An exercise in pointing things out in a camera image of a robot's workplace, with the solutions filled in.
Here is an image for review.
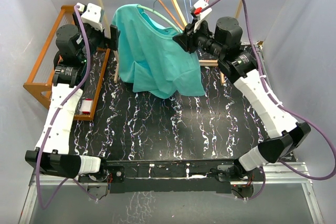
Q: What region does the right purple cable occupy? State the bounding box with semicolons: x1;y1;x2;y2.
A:
199;0;336;201

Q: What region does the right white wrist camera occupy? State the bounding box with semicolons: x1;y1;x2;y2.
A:
191;0;212;32

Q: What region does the wooden clothes rack frame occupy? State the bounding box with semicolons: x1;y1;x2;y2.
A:
97;0;242;85

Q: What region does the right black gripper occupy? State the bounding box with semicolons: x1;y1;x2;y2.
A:
173;19;225;60

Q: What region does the red white eraser box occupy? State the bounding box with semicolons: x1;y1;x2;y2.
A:
79;99;93;115

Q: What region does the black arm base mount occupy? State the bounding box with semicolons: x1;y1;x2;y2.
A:
79;159;264;197

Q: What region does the green plastic hanger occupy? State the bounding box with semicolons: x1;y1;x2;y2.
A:
153;0;184;30

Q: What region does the orange wooden tiered rack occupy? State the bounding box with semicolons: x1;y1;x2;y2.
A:
23;5;110;121

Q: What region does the purple cable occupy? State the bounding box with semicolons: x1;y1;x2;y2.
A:
35;4;92;210
199;0;336;201

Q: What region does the aluminium rail frame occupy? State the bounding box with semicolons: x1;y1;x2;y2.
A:
19;165;324;223

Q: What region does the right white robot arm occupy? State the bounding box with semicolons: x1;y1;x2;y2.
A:
173;17;311;180

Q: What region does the teal t shirt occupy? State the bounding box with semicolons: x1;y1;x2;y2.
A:
112;4;205;99

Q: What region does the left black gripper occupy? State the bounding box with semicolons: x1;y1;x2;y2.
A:
73;12;119;62

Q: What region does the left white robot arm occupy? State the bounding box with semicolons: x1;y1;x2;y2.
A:
25;22;116;182

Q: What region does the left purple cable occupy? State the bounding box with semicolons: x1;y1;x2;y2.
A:
35;4;92;210

